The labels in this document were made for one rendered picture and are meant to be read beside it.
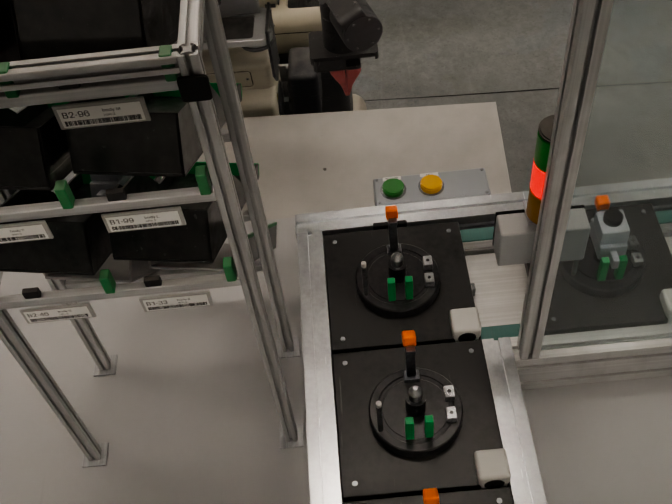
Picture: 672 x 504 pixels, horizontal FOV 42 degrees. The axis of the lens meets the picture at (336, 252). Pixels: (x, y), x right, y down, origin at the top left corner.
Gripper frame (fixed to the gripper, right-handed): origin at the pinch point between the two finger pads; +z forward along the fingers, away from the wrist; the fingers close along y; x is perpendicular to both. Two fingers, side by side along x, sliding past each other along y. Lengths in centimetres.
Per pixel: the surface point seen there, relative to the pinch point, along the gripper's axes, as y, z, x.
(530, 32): 73, 120, 163
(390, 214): 5.1, 16.8, -12.4
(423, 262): 9.8, 23.4, -17.9
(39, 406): -58, 38, -30
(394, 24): 22, 120, 176
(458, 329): 13.8, 25.0, -30.6
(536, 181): 22.3, -9.7, -32.5
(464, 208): 19.1, 28.2, -2.8
